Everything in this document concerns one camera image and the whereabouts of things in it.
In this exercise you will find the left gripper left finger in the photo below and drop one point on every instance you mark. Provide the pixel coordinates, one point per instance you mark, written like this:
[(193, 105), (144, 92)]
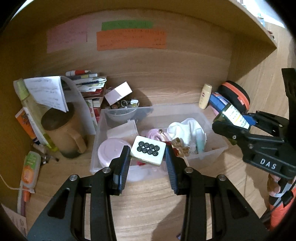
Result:
[(63, 218)]

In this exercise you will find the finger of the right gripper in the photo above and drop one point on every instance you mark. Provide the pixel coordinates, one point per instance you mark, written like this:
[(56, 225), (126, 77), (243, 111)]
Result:
[(234, 134), (250, 118)]

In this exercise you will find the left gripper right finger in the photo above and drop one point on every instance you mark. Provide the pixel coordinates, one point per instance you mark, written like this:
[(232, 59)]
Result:
[(232, 216)]

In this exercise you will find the teal small tube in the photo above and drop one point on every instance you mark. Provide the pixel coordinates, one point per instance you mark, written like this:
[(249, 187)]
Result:
[(200, 140)]

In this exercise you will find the white cloth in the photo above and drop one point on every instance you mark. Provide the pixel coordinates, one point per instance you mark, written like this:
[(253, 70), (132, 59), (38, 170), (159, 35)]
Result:
[(185, 131)]

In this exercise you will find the gold chain trinket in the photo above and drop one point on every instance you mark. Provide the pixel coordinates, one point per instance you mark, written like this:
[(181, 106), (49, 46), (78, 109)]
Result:
[(177, 144)]

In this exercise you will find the pink cable bag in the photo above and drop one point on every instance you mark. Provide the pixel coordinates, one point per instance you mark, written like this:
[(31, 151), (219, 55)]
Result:
[(157, 134)]

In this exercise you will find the pink round jar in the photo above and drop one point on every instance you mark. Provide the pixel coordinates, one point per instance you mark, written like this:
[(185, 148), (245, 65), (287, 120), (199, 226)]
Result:
[(110, 149)]

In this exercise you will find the white battery pack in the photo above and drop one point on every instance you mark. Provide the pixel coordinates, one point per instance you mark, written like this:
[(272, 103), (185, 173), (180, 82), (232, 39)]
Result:
[(148, 151)]

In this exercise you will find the red booklet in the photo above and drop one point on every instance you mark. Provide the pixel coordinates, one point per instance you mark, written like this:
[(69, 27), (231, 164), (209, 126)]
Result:
[(140, 163)]

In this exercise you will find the right hand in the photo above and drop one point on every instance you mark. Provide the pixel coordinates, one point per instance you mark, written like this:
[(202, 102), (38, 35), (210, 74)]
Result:
[(273, 187)]

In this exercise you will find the black orange zip case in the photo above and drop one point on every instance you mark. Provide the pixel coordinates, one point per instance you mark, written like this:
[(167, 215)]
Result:
[(236, 95)]

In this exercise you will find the blue pencil pouch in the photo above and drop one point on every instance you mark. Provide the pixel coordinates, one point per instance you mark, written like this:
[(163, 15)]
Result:
[(217, 102)]

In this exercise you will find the printed paper receipt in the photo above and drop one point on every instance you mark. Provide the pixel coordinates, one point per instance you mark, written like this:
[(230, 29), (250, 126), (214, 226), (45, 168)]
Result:
[(19, 221)]

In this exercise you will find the orange pen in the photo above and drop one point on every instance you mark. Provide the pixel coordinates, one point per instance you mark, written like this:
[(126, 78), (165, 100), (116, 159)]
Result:
[(23, 197)]

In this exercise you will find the clear plastic storage bin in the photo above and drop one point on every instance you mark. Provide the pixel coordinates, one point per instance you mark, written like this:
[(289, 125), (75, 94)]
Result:
[(160, 116)]

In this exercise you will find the cream lotion bottle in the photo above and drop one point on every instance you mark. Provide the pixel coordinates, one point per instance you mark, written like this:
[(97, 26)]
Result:
[(205, 96)]

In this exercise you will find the orange green tube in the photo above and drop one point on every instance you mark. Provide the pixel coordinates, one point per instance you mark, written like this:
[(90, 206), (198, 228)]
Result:
[(30, 171)]

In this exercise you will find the brown ceramic mug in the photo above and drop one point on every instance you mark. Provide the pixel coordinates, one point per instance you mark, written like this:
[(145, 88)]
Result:
[(66, 131)]

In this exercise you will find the yellow green spray bottle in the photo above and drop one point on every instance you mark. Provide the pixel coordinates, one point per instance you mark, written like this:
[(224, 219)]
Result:
[(34, 112)]

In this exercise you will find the orange book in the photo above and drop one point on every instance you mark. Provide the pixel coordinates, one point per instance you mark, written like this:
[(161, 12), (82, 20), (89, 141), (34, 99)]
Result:
[(23, 120)]

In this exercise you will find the bowl of trinkets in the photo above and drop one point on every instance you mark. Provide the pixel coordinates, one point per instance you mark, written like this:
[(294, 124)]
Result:
[(122, 110)]

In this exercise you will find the small white box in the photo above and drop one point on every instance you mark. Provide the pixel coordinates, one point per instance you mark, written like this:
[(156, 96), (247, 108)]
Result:
[(118, 93)]

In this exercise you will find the white paper notebook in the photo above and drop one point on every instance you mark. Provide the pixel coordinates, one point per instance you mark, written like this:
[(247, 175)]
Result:
[(47, 91)]

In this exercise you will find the stack of books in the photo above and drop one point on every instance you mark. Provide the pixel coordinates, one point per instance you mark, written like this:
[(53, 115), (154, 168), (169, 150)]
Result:
[(92, 88)]

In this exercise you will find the green sticky note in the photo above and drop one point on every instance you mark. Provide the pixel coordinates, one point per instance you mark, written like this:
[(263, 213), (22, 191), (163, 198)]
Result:
[(126, 24)]

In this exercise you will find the orange sticky note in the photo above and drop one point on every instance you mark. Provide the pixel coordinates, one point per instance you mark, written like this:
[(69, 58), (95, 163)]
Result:
[(131, 38)]

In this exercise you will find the pink sticky note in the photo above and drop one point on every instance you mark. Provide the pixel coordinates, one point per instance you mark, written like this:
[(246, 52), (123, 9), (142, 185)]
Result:
[(67, 34)]

